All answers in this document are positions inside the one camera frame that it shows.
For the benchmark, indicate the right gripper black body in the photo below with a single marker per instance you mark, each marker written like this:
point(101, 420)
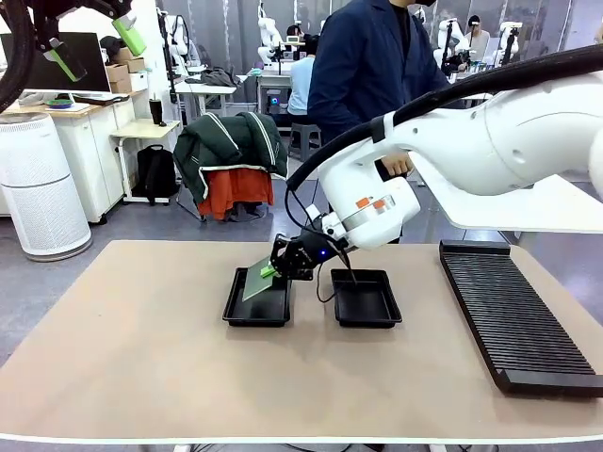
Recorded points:
point(308, 256)

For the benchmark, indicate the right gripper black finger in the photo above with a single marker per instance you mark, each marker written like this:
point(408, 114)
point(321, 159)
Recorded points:
point(269, 272)
point(280, 249)

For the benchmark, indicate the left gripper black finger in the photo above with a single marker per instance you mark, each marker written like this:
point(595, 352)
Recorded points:
point(132, 37)
point(68, 63)

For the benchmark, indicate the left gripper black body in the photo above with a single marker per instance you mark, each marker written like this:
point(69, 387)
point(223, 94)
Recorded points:
point(47, 19)

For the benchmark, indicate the green perforated circuit board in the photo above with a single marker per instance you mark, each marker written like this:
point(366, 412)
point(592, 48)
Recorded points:
point(254, 285)

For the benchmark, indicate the black plastic ESD tray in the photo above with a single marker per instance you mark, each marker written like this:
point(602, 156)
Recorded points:
point(367, 301)
point(264, 311)

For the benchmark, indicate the navy sleeved right forearm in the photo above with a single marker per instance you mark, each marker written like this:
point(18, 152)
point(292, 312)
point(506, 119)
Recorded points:
point(381, 172)

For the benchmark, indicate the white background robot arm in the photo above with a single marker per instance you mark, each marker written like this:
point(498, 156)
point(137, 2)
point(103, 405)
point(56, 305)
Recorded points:
point(443, 33)
point(509, 35)
point(266, 33)
point(178, 42)

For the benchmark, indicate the navy coat person right hand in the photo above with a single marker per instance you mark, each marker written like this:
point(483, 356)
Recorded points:
point(399, 167)

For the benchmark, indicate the brown cardboard box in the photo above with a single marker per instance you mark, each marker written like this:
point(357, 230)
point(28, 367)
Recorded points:
point(120, 85)
point(125, 55)
point(135, 66)
point(116, 72)

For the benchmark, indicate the black computer monitor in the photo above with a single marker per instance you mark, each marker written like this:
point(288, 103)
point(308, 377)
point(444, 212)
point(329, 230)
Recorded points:
point(96, 70)

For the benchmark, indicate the green bowl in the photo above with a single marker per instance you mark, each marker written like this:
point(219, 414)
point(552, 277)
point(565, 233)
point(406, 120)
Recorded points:
point(59, 103)

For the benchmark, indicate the white carton box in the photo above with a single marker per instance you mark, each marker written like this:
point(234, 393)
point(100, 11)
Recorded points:
point(139, 82)

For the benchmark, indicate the black keyboard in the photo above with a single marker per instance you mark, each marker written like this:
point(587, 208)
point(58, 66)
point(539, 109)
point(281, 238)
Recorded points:
point(101, 99)

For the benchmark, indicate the black tripod stand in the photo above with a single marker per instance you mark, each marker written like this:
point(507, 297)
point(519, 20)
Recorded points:
point(169, 85)

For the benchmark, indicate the orange cloth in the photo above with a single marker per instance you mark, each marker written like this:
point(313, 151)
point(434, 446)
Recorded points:
point(240, 188)

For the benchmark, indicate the black tumbler with straw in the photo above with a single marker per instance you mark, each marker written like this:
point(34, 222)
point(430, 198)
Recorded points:
point(155, 113)

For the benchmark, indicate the white background work table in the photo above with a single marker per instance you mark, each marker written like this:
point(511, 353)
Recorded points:
point(207, 89)

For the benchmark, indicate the small wood top table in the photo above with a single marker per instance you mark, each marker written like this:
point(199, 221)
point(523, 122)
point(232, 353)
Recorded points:
point(146, 128)

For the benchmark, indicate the white cabinet desk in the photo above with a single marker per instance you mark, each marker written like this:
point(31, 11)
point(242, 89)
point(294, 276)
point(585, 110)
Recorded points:
point(94, 155)

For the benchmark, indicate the grey clothing heap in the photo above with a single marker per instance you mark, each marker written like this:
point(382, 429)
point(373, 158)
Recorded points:
point(219, 77)

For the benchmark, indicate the grey plastic stool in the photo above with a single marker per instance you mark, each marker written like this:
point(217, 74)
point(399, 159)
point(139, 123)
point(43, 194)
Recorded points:
point(304, 136)

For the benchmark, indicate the dark green striped jacket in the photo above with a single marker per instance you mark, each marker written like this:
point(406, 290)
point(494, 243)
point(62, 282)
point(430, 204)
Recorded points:
point(226, 141)

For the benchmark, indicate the white cylindrical air purifier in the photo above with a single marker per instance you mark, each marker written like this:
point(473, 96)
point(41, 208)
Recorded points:
point(42, 188)

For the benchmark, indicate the black backpack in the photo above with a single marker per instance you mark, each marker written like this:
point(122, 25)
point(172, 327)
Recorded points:
point(158, 172)

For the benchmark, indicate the black computer case blue light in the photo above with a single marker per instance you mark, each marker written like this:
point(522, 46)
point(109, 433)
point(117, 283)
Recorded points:
point(275, 101)

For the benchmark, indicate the seated person light blue shirt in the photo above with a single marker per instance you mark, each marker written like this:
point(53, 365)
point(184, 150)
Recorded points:
point(299, 85)

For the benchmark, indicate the person in navy coat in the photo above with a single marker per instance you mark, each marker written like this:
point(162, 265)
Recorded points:
point(367, 70)

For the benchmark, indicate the black slotted board rack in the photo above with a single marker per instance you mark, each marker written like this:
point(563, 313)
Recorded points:
point(513, 320)

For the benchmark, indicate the background person black cap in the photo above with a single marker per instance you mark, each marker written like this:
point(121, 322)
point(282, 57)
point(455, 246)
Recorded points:
point(476, 40)

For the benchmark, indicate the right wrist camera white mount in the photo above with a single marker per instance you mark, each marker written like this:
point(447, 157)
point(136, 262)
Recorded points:
point(332, 226)

